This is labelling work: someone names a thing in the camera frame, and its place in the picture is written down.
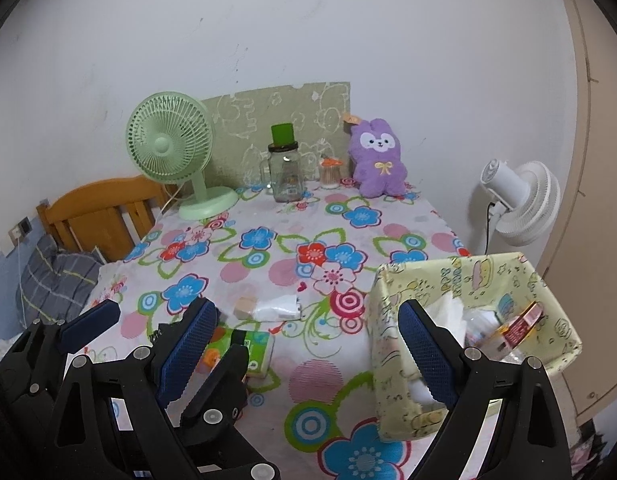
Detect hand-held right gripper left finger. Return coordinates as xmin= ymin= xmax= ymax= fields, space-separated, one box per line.
xmin=53 ymin=297 xmax=218 ymax=480

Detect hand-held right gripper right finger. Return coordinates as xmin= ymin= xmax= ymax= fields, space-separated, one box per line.
xmin=399 ymin=300 xmax=573 ymax=480

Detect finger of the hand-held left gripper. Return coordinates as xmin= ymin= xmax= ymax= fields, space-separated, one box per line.
xmin=176 ymin=344 xmax=282 ymax=480
xmin=57 ymin=300 xmax=122 ymax=356

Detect yellow printed box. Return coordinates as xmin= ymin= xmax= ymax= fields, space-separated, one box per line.
xmin=366 ymin=251 xmax=583 ymax=443

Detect white cloth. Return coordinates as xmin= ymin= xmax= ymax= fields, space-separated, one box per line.
xmin=429 ymin=295 xmax=464 ymax=348

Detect clear plastic packet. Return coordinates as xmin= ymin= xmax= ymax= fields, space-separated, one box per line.
xmin=461 ymin=307 xmax=519 ymax=361

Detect white soft packet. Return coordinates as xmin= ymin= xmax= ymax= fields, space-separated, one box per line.
xmin=252 ymin=296 xmax=303 ymax=322

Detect grey plaid pillow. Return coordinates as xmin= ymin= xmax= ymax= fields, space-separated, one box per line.
xmin=16 ymin=234 xmax=104 ymax=328

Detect wooden headboard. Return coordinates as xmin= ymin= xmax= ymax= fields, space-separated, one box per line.
xmin=37 ymin=176 xmax=179 ymax=263

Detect white standing fan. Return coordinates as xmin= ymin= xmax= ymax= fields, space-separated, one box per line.
xmin=469 ymin=158 xmax=561 ymax=256

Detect purple plush bunny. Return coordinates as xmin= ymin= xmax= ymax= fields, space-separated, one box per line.
xmin=343 ymin=112 xmax=409 ymax=197

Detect green desk fan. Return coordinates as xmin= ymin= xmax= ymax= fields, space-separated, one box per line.
xmin=127 ymin=91 xmax=239 ymax=221

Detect glass mug jar green lid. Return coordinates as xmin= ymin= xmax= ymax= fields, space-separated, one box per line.
xmin=261 ymin=122 xmax=305 ymax=203

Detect small jar orange lid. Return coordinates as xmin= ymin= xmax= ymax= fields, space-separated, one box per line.
xmin=319 ymin=157 xmax=343 ymax=190

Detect beige door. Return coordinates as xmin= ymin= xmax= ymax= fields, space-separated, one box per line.
xmin=533 ymin=0 xmax=617 ymax=418

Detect green printed board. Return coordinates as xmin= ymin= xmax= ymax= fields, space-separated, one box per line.
xmin=201 ymin=80 xmax=352 ymax=188

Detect white fan cable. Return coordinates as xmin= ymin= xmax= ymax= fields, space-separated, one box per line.
xmin=161 ymin=182 xmax=185 ymax=212

